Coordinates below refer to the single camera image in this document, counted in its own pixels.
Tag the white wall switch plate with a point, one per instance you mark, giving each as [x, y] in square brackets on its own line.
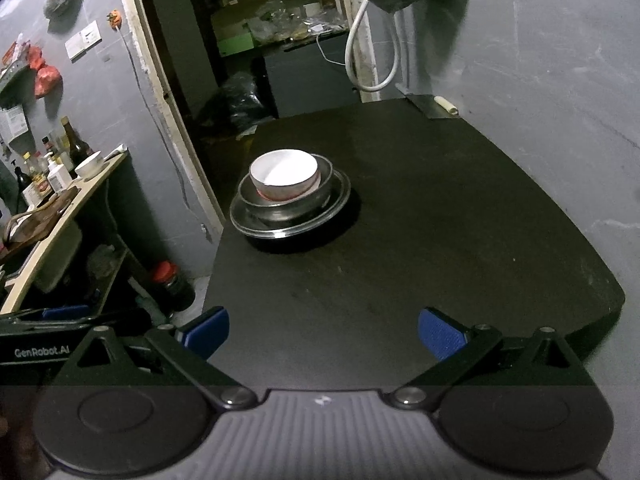
[84, 40]

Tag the white ceramic bowl back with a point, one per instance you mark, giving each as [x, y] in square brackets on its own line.
[284, 174]

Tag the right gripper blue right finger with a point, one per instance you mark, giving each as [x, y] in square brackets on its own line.
[458, 350]

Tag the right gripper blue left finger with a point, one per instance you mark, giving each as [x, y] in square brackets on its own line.
[186, 349]

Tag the cleaver with cream handle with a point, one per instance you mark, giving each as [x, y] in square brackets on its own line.
[432, 107]

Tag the wooden counter shelf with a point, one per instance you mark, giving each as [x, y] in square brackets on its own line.
[19, 286]

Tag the white bowl on counter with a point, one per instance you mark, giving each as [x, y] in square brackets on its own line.
[91, 166]

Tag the red plastic bag on wall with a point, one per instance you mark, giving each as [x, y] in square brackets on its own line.
[47, 76]

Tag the white pump bottle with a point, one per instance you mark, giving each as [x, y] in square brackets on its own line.
[58, 176]

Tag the deep steel bowl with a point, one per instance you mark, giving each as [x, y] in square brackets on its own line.
[286, 210]

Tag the black garbage bag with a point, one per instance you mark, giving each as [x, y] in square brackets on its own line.
[234, 108]

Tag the red capped jar on floor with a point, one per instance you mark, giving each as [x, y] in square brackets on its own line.
[173, 292]

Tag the steel plate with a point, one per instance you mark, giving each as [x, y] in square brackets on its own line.
[250, 226]

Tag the dark glass bottle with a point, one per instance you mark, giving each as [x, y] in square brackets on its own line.
[79, 150]

